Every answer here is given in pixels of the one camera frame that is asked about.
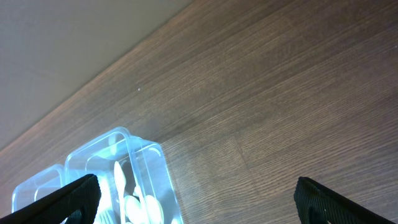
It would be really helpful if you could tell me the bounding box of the clear plastic container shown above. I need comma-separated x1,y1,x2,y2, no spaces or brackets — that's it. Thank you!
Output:
12,164,65,213
65,127,183,223

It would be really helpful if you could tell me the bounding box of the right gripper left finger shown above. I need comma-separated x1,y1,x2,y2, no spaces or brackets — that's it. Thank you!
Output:
1,174,101,224

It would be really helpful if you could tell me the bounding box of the white plastic spoon long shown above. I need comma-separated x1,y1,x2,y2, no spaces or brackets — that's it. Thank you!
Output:
124,195,144,224

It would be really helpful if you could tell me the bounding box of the yellow plastic spoon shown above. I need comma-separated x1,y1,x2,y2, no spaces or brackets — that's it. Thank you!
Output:
144,195,164,224

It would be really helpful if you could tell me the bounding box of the right clear plastic container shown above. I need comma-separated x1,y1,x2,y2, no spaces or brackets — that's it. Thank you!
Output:
65,127,183,223

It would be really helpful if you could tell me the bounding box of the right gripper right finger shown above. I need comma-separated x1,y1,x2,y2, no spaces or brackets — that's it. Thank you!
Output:
294,177,394,224

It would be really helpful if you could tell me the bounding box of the left clear plastic container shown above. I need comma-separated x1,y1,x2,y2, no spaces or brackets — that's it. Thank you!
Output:
12,164,65,213

